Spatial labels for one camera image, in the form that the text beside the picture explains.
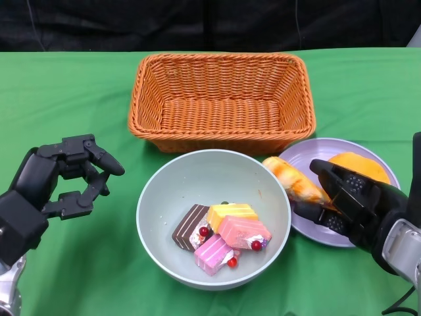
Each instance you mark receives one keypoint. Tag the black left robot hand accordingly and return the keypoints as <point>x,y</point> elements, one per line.
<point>36,174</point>

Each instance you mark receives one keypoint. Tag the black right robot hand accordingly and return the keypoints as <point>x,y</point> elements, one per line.
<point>361,204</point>

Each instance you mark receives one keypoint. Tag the pale green round bowl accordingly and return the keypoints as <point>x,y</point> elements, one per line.
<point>184,177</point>

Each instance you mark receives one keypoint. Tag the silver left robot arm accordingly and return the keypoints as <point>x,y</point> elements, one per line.
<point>10,289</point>

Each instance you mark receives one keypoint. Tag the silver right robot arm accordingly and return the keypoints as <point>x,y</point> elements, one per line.
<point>404,250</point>

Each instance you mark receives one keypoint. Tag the lavender round plate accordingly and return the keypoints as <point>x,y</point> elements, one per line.
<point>302,151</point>

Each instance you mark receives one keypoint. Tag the salmon pink cake slice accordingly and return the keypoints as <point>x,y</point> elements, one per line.
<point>238,230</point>

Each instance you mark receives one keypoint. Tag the yellow layered cake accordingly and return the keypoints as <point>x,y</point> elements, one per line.
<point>227,210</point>

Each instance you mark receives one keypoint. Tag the bright pink layered cake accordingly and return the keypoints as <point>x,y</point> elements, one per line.
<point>210,253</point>

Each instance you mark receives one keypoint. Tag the chocolate brown layered cake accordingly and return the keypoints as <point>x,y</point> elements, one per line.
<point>187,225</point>

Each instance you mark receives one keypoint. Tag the orange wicker basket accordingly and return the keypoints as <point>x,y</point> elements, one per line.
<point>213,108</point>

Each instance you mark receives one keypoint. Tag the green tablecloth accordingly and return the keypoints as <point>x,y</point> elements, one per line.
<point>82,98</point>

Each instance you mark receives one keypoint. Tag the light grey corner object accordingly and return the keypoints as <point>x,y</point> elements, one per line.
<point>415,39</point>

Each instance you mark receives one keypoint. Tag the black backdrop curtain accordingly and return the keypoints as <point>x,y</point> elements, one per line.
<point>131,26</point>

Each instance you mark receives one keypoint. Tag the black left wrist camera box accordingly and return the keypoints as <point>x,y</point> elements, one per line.
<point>16,227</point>

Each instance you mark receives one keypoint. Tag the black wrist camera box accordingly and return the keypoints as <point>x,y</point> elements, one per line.
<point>16,227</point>
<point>417,164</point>

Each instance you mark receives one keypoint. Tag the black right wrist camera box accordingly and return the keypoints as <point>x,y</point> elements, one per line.
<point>417,164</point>

